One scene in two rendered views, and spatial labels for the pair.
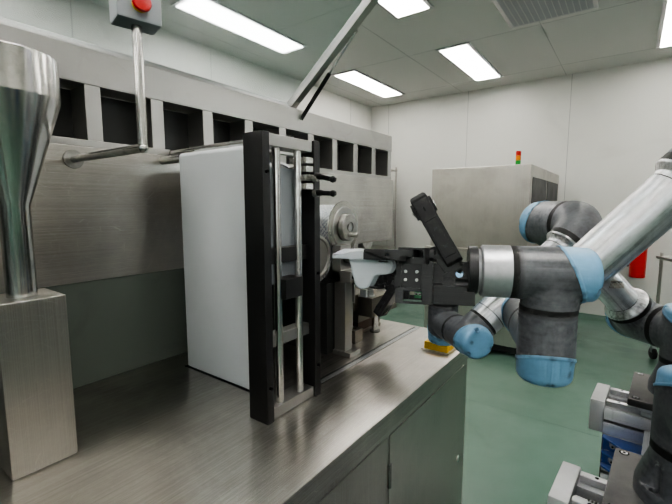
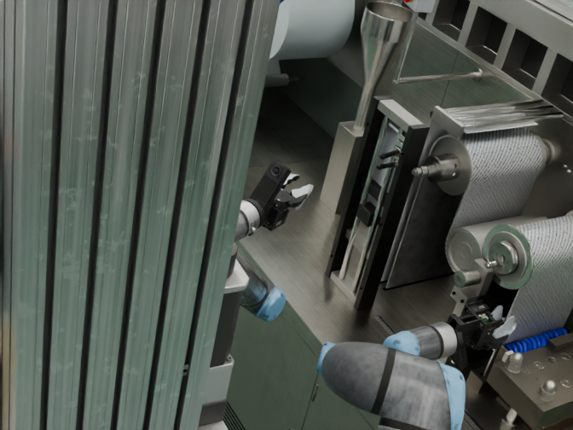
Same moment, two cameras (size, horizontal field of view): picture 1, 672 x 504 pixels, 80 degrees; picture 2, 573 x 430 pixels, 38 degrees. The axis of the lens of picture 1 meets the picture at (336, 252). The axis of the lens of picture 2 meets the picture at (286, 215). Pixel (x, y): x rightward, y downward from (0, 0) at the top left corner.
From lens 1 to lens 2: 221 cm
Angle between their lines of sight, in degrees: 100
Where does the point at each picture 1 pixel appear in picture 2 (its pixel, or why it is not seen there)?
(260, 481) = (272, 255)
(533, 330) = not seen: hidden behind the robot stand
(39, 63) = (376, 21)
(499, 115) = not seen: outside the picture
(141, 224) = not seen: hidden behind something
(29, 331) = (342, 142)
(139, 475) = (302, 226)
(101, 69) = (521, 14)
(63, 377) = (342, 174)
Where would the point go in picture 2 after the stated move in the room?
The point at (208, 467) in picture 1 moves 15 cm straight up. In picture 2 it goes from (294, 245) to (305, 200)
